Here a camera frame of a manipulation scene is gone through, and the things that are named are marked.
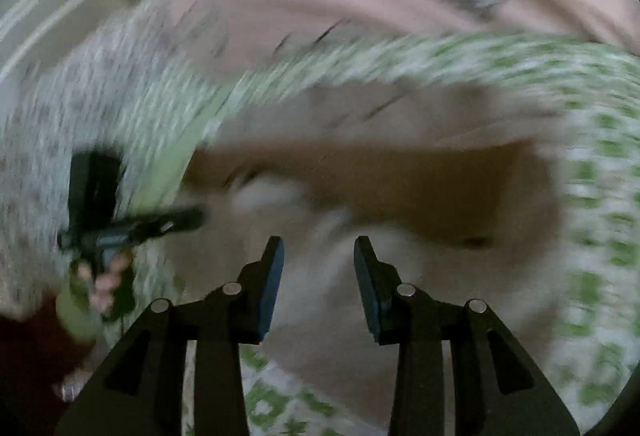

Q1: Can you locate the beige fleece garment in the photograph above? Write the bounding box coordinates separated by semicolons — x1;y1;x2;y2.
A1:
167;81;563;427

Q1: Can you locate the person's left hand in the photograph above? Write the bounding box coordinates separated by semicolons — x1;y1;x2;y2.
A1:
73;251;136;321

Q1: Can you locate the floral bed sheet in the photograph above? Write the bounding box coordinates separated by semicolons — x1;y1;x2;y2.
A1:
0;0;202;317

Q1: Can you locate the green checkered quilt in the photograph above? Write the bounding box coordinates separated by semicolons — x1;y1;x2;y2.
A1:
117;32;639;430

